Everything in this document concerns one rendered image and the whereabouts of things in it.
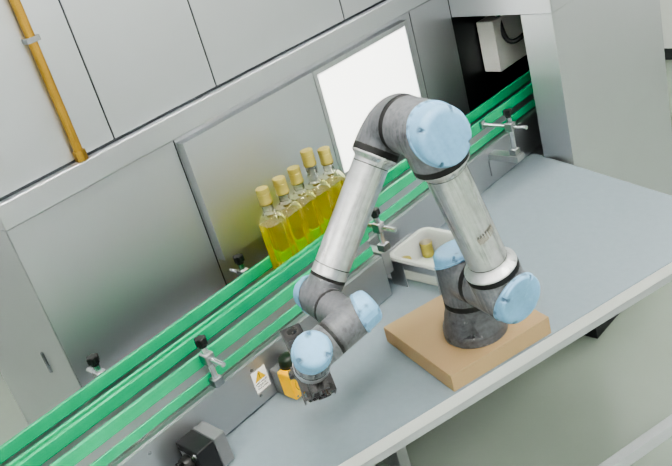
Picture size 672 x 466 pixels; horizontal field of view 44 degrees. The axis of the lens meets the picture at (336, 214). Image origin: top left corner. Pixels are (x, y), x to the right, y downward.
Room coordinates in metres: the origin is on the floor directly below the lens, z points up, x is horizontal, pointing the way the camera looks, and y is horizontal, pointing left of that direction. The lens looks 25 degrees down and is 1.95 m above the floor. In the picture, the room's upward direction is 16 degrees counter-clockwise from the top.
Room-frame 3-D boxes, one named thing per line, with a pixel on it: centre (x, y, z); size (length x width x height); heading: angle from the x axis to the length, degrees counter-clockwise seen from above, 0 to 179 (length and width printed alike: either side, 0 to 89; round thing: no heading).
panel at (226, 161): (2.29, -0.02, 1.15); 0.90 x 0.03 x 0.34; 130
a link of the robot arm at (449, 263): (1.64, -0.24, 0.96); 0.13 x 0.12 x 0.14; 24
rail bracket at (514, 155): (2.41, -0.57, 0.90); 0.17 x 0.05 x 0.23; 40
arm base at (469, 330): (1.64, -0.24, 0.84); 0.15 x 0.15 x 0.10
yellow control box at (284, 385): (1.67, 0.20, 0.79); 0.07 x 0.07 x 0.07; 40
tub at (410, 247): (2.00, -0.23, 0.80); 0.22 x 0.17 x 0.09; 40
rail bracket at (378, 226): (2.00, -0.08, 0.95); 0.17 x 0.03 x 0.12; 40
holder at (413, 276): (2.02, -0.22, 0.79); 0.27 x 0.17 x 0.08; 40
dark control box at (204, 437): (1.49, 0.42, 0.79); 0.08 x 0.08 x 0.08; 40
